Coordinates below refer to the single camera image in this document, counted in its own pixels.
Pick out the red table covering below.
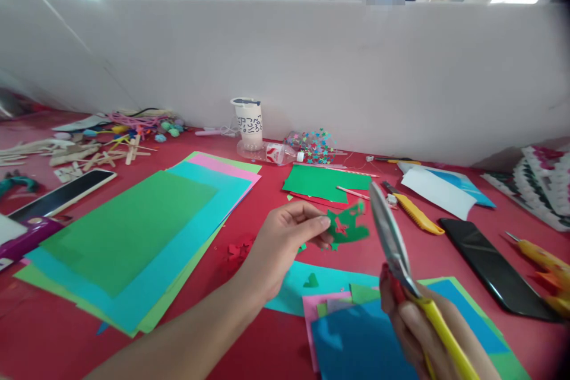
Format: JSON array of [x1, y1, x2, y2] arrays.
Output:
[[0, 106, 570, 380]]

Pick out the red paper sheet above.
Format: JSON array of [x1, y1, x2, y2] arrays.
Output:
[[284, 192, 353, 211]]

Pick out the stack of white plastic trays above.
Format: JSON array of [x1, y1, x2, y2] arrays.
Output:
[[480, 144, 570, 233]]

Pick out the person's left thumb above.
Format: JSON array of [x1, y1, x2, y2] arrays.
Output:
[[294, 216, 332, 238]]

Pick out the white patterned tumbler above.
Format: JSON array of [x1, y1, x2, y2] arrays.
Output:
[[229, 97, 265, 152]]

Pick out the pile of red paper scraps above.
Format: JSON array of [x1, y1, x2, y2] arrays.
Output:
[[215, 235, 255, 270]]

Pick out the large pink paper sheet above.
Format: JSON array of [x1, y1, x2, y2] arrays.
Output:
[[189, 153, 262, 196]]

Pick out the clear plastic water bottle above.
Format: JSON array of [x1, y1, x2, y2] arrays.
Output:
[[236, 140, 306, 167]]

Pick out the cut cyan paper sheet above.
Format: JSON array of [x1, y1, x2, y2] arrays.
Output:
[[264, 259, 382, 319]]

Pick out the yellow and black pen tool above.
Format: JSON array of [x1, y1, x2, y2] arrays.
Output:
[[366, 155, 422, 166]]

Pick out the pink tool with white cable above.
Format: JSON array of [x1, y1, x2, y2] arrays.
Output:
[[194, 125, 240, 138]]

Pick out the pile of coloured pompoms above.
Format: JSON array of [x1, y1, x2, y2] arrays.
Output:
[[82, 118, 187, 144]]

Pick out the black smartphone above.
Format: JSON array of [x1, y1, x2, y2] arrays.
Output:
[[438, 217, 560, 323]]

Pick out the pile of wooden craft sticks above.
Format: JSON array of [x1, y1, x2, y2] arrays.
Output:
[[0, 129, 159, 183]]

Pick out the yellow handled scissors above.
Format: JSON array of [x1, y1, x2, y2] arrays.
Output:
[[368, 180, 483, 380]]

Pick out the person's left fingers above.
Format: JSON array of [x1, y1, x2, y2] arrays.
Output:
[[302, 231, 334, 252]]

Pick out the yellow utility knife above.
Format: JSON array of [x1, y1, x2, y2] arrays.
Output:
[[381, 180, 446, 236]]

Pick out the blue paper sheet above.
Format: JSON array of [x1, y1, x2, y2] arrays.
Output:
[[310, 280, 511, 380]]

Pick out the bundle of pink pipe cleaners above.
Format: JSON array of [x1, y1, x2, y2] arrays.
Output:
[[106, 109, 180, 132]]

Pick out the green paper cutout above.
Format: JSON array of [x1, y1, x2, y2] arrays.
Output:
[[326, 199, 371, 252]]

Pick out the small pink paper sheet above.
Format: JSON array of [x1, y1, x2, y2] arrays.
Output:
[[302, 290, 353, 373]]

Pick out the person's right fingers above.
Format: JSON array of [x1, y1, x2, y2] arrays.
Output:
[[379, 263, 404, 325]]

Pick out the yellow glue gun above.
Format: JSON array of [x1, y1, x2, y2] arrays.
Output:
[[504, 230, 570, 319]]

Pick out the large light green paper sheet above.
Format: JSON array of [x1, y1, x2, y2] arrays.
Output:
[[13, 150, 264, 339]]

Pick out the teal handled pliers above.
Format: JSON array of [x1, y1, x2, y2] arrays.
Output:
[[0, 172, 42, 201]]

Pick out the short pink striped stick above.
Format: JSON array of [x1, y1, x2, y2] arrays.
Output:
[[335, 185, 371, 201]]

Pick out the cut dark green paper sheet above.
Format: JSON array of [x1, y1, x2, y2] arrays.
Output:
[[282, 164, 373, 205]]

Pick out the large dark green paper sheet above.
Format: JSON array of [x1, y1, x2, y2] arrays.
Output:
[[39, 169, 220, 299]]

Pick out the person's right hand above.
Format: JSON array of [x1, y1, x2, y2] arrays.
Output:
[[379, 263, 504, 380]]

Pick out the person's right thumb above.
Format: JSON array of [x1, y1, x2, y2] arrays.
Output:
[[397, 300, 435, 370]]

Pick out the bag of coloured paper stars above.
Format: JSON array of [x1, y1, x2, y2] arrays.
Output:
[[284, 128, 338, 165]]

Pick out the purple plastic tool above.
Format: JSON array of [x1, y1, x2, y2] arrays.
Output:
[[0, 214, 67, 272]]

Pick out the person's left hand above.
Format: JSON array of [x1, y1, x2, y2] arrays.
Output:
[[240, 199, 333, 306]]

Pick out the long pink striped stick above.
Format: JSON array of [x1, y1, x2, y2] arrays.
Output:
[[292, 164, 380, 178]]

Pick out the person's left index finger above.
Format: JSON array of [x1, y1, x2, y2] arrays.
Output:
[[283, 199, 328, 220]]

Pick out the large cyan paper sheet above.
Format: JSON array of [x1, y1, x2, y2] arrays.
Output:
[[24, 160, 257, 333]]

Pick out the cyan paper under white sheet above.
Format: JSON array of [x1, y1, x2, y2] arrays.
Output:
[[427, 169, 498, 209]]

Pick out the small light green paper sheet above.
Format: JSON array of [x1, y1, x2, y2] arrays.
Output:
[[349, 276, 531, 380]]

